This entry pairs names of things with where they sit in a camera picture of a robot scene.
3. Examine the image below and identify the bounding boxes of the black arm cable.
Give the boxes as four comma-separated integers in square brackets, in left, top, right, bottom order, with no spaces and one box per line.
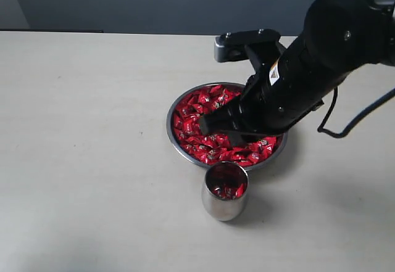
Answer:
[317,86,395,139]

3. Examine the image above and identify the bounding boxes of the red candies in cup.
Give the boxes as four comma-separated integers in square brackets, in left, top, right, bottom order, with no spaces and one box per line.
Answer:
[206,167,248,200]

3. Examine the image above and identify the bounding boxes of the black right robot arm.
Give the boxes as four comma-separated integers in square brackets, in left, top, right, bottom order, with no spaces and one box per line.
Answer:
[199,0,394,144]

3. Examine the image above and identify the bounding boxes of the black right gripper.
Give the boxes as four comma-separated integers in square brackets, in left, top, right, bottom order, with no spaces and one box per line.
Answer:
[197,43,324,147]

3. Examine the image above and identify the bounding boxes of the red wrapped candies pile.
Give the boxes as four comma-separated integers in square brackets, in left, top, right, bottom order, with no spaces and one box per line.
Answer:
[172,84,277,165]

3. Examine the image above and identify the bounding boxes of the shiny steel cup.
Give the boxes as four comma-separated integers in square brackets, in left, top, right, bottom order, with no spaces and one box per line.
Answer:
[201,161,249,221]

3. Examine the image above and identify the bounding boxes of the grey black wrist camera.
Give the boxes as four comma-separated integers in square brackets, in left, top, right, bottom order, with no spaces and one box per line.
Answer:
[214,29,285,63]

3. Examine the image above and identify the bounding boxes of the round steel bowl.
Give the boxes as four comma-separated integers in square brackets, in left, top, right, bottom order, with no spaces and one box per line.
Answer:
[166,82,289,172]

